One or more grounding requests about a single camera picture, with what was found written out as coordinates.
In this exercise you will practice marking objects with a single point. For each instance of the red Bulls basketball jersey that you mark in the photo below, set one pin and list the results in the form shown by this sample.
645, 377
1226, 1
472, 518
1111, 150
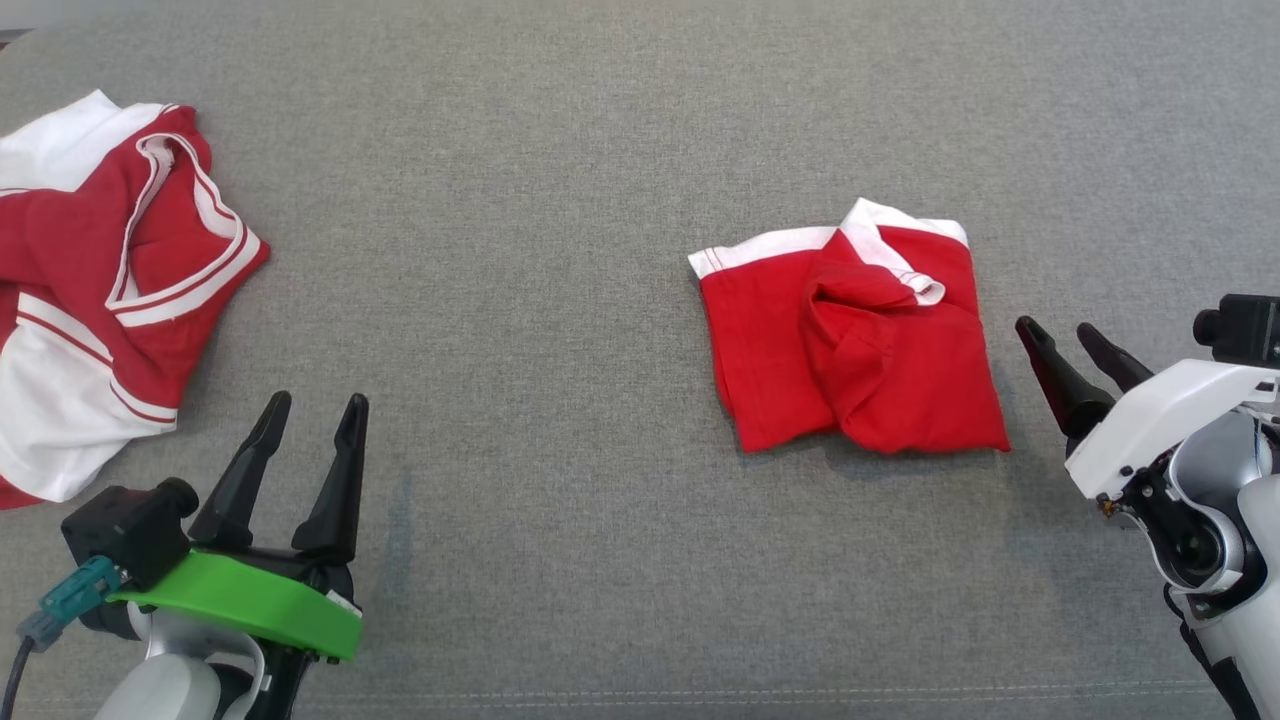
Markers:
60, 250

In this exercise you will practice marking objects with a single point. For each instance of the grey fabric sofa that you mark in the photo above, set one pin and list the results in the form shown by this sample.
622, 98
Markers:
560, 400

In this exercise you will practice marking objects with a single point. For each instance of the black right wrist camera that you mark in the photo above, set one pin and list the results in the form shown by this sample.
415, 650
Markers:
1240, 328

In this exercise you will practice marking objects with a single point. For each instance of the red shorts with white stripes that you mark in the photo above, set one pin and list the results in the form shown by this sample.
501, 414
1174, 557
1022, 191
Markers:
880, 380

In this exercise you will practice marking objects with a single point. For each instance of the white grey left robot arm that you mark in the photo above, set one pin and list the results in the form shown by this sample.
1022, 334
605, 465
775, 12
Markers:
165, 690

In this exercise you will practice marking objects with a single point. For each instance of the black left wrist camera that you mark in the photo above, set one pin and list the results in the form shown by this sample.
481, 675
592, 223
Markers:
125, 535

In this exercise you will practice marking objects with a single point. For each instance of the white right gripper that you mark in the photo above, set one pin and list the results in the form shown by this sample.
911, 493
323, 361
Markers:
1150, 420

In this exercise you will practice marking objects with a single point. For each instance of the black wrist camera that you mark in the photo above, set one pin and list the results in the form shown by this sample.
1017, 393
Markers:
125, 535
1240, 328

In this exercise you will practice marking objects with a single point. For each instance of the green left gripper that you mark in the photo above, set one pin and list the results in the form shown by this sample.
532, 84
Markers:
250, 605

